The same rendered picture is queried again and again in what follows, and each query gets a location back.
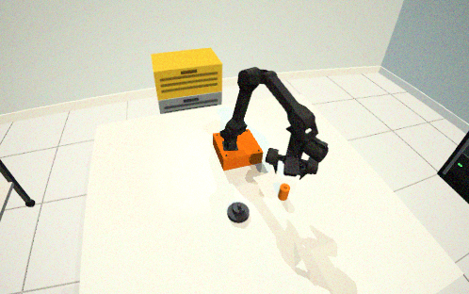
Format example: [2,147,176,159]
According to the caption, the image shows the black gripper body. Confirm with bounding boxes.
[266,144,319,174]

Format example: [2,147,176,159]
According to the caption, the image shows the orange knob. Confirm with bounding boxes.
[278,183,290,201]

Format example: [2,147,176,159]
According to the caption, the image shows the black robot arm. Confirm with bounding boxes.
[219,67,329,177]

